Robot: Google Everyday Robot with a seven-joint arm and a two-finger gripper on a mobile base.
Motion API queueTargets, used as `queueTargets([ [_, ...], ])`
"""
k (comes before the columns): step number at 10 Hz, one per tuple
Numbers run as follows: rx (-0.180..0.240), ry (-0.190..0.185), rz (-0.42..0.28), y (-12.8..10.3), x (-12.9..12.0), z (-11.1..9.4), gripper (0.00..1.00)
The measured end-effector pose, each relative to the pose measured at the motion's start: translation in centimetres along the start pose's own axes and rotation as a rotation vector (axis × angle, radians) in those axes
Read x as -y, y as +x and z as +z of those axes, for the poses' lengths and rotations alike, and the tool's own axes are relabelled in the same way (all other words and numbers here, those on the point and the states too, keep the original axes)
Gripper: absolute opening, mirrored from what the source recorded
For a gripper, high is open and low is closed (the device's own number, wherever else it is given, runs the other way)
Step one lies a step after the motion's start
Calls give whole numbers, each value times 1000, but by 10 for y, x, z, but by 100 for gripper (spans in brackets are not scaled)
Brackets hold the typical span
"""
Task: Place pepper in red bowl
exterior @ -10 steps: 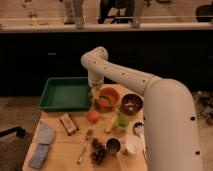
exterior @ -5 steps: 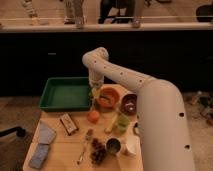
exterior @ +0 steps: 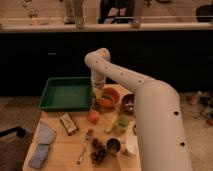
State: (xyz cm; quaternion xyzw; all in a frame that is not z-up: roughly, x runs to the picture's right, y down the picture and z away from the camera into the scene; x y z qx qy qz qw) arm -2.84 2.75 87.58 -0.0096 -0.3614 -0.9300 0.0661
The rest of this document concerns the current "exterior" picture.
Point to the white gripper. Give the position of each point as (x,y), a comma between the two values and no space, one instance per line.
(97,86)

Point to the orange pepper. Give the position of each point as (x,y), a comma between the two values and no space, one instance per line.
(93,116)

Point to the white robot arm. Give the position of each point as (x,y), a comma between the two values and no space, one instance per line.
(159,125)

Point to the red bowl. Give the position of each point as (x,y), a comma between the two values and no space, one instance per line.
(110,97)

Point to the dark purple bowl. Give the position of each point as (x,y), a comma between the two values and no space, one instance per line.
(127,104)

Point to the green plastic tray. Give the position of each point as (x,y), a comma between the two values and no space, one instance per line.
(66,94)

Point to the green plastic cup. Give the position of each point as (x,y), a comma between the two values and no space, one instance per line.
(123,123)

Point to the chocolate bar package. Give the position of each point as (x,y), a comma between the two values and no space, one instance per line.
(68,124)

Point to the small metal cup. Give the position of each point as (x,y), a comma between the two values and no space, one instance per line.
(113,146)

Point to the purple grape bunch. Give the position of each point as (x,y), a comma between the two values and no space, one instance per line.
(98,152)

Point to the blue cloth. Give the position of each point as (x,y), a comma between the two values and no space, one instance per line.
(46,134)

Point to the black office chair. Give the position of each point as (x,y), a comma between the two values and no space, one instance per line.
(122,10)

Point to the white railing shelf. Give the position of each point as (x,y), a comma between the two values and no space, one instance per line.
(108,27)

